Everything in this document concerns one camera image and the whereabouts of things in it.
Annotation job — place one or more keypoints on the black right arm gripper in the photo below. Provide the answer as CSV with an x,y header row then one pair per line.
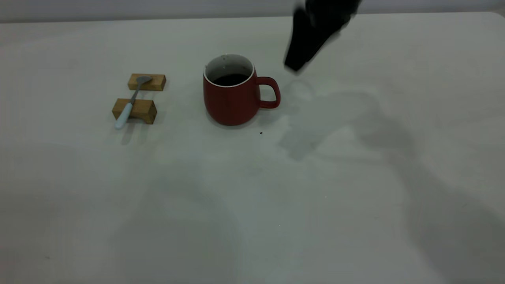
x,y
327,7

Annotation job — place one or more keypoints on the red ceramic mug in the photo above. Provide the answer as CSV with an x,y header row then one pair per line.
x,y
230,104

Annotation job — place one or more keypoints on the dark coffee liquid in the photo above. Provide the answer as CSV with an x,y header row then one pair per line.
x,y
230,79

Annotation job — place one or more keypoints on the flat rectangular wooden block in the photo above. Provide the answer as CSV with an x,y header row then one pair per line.
x,y
156,82

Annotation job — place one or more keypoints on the arched wooden block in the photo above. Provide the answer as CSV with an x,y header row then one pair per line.
x,y
145,110

